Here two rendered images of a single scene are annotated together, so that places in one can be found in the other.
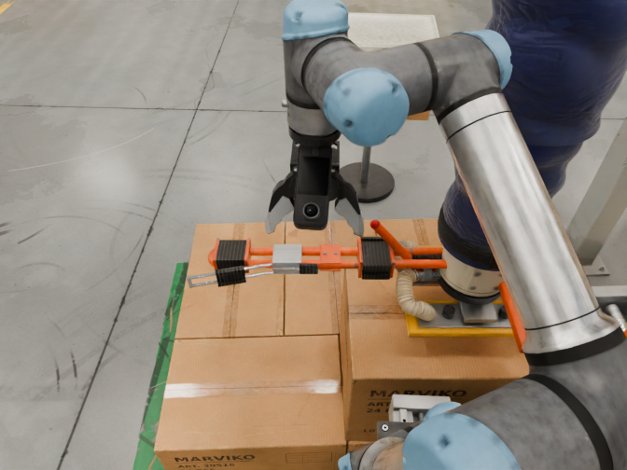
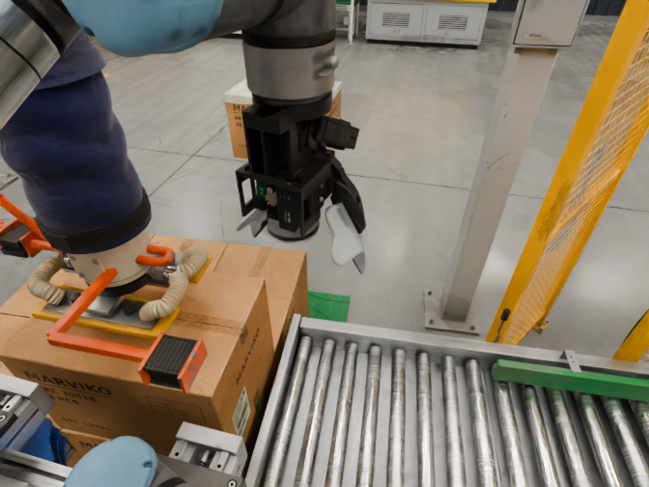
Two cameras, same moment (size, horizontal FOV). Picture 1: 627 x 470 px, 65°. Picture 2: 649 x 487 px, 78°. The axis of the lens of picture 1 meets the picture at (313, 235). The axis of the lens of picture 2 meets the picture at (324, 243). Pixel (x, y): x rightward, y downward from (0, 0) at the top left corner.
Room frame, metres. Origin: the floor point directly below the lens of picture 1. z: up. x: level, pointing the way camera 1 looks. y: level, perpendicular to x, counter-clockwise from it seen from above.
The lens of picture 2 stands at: (0.18, -1.05, 1.81)
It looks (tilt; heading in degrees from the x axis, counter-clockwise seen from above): 39 degrees down; 12
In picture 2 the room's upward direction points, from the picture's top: straight up
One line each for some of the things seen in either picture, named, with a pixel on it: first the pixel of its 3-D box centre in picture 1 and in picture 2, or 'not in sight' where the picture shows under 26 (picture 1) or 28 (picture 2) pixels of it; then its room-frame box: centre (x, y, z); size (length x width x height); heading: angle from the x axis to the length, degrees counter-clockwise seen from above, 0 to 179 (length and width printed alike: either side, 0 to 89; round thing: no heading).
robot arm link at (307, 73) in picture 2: not in sight; (294, 68); (0.52, -0.96, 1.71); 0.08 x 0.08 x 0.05
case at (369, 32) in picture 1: (375, 65); (286, 120); (2.50, -0.33, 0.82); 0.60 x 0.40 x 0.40; 86
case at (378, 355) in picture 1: (441, 351); (160, 355); (0.80, -0.40, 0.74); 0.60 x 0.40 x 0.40; 90
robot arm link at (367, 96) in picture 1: (368, 89); not in sight; (0.48, -0.06, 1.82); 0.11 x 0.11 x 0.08; 24
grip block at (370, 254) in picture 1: (375, 257); (25, 236); (0.80, -0.15, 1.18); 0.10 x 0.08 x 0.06; 0
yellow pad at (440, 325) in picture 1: (476, 314); (104, 307); (0.70, -0.40, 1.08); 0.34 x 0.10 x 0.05; 90
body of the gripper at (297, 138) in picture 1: (314, 157); not in sight; (0.57, 0.00, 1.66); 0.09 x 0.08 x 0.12; 178
